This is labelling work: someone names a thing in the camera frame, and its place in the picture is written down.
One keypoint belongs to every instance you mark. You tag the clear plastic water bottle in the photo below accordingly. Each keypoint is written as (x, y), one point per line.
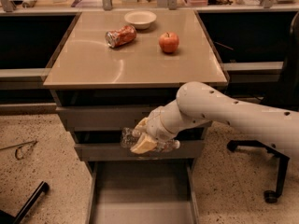
(130, 136)

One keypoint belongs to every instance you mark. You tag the grey top drawer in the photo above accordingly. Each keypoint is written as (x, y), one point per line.
(102, 118)

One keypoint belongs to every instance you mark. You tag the grey drawer cabinet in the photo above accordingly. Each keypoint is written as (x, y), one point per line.
(88, 72)

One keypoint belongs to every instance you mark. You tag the white paper bowl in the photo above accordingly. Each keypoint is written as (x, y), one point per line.
(140, 19)

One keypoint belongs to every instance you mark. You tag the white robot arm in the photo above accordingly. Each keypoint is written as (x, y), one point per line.
(197, 102)

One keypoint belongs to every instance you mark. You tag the black chair leg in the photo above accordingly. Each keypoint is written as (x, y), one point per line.
(6, 218)

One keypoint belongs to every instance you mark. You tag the grey open bottom drawer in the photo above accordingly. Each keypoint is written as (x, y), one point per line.
(142, 192)

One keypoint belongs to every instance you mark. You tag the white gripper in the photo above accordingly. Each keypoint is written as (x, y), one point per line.
(154, 124)

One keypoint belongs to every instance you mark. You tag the red apple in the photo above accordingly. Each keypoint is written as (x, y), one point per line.
(169, 42)

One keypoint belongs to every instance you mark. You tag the crushed orange soda can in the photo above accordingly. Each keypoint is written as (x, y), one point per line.
(124, 35)

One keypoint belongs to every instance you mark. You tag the grey middle drawer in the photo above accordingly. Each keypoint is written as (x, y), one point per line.
(115, 152)

